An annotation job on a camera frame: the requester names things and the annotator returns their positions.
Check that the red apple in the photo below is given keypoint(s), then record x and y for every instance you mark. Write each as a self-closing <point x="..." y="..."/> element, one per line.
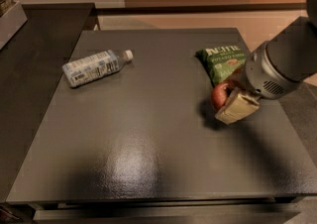
<point x="221" y="92"/>

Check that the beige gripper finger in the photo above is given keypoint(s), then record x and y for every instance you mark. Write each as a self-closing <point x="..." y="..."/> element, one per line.
<point x="239" y="105"/>
<point x="238" y="75"/>

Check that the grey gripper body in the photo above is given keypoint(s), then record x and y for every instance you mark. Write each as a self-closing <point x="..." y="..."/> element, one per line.
<point x="264" y="73"/>

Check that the grey box with snacks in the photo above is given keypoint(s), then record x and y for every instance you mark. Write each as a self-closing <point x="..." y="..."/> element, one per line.
<point x="12" y="18"/>

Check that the clear plastic water bottle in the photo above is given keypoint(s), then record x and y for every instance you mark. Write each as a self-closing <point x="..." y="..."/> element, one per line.
<point x="94" y="67"/>

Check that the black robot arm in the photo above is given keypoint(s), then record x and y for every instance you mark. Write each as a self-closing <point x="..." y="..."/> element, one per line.
<point x="276" y="68"/>

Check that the dark side counter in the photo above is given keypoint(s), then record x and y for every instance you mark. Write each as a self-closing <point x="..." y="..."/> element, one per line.
<point x="30" y="70"/>

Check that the green jalapeno chip bag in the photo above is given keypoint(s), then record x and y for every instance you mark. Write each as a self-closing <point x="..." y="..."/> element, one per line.
<point x="221" y="62"/>

